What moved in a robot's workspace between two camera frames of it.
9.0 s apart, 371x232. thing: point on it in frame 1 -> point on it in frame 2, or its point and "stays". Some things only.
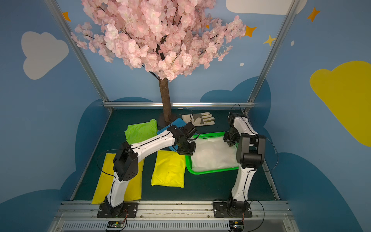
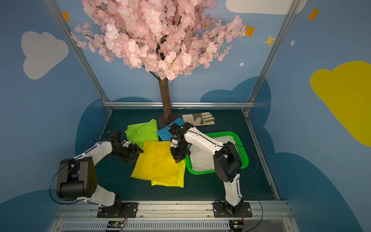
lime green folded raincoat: (139, 132) stays
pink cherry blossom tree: (170, 39) stays
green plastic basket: (206, 136) stays
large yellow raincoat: (134, 191) -> (156, 162)
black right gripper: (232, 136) -> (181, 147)
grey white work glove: (205, 118) stays
